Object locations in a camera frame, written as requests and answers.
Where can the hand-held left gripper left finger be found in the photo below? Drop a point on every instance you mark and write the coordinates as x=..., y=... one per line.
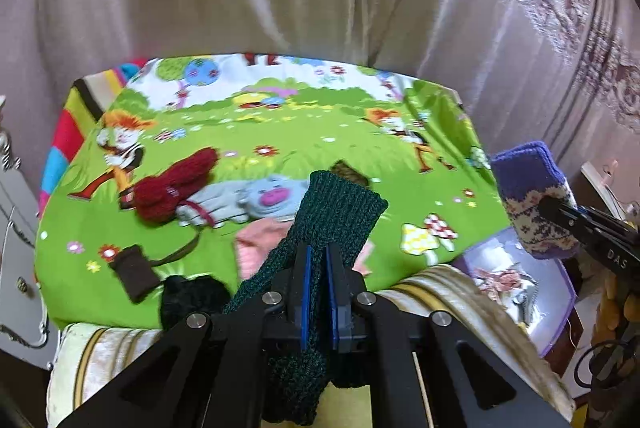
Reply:
x=302, y=288

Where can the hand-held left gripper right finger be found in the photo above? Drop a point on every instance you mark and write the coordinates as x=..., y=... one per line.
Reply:
x=334, y=298

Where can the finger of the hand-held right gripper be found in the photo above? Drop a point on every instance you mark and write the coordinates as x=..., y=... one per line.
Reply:
x=600, y=217
x=560, y=210

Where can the purple patterned knit sock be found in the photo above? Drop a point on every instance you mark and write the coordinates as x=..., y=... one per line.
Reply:
x=525, y=178

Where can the pink towel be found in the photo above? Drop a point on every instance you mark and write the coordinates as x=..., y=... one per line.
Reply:
x=260, y=248

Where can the dark green knit sock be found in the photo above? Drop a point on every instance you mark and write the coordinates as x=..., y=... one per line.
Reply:
x=340, y=213

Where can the purple cardboard box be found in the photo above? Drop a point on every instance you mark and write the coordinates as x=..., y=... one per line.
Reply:
x=550, y=308

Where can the patterned satin scarf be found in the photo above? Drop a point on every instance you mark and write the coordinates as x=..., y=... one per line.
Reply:
x=492, y=278

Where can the grey cloth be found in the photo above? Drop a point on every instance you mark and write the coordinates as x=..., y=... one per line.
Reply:
x=522, y=303

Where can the red knit hat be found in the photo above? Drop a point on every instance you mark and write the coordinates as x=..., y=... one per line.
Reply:
x=170, y=188

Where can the grey pig plush mitten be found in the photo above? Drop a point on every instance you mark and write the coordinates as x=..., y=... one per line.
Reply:
x=260, y=198

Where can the black knit hat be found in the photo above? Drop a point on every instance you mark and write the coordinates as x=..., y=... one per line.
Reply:
x=190, y=300

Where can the green cartoon printed blanket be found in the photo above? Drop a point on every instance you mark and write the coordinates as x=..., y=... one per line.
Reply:
x=325, y=143

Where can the striped velvet cushion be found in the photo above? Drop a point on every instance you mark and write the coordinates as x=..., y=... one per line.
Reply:
x=125, y=348

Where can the white carved dresser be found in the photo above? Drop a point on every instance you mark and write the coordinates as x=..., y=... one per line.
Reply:
x=20, y=258

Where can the colourful striped sheet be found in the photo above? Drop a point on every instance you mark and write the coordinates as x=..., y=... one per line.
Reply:
x=62, y=133

